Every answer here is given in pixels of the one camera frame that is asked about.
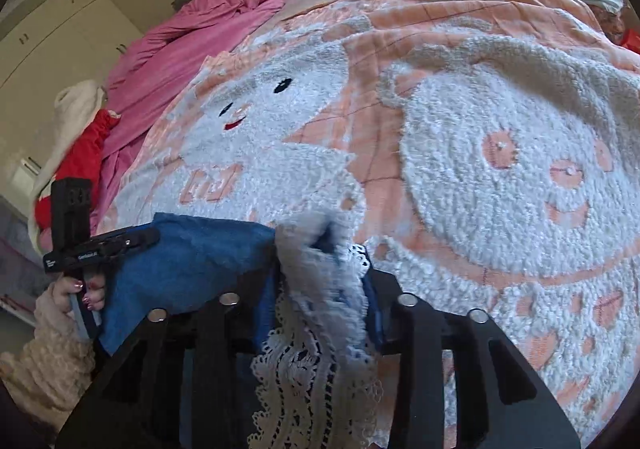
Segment peach snowman printed blanket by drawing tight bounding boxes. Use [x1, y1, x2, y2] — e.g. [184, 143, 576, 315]
[97, 0, 640, 449]

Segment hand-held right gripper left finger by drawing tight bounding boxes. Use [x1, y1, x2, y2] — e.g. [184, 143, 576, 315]
[55, 274, 278, 449]

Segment blue denim pants with lace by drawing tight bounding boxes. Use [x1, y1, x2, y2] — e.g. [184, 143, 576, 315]
[97, 212, 386, 449]

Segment red floral cloth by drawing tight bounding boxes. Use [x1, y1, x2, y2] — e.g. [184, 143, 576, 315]
[32, 109, 121, 235]

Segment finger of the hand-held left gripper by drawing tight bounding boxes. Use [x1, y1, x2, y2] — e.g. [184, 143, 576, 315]
[107, 227, 162, 256]

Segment white fluffy cloth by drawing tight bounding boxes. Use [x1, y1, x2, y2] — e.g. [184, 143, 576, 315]
[27, 79, 108, 250]

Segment pink duvet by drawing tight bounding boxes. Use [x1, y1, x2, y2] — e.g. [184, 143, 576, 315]
[95, 0, 298, 225]

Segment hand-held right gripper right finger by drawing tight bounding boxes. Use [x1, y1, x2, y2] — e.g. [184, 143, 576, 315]
[364, 270, 581, 449]

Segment person's left forearm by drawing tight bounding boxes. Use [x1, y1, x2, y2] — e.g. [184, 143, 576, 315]
[0, 286, 98, 430]

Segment cream wardrobe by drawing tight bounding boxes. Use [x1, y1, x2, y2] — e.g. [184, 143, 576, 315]
[0, 0, 151, 170]

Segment person's left hand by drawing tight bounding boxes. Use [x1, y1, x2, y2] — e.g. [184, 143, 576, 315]
[50, 276, 108, 317]

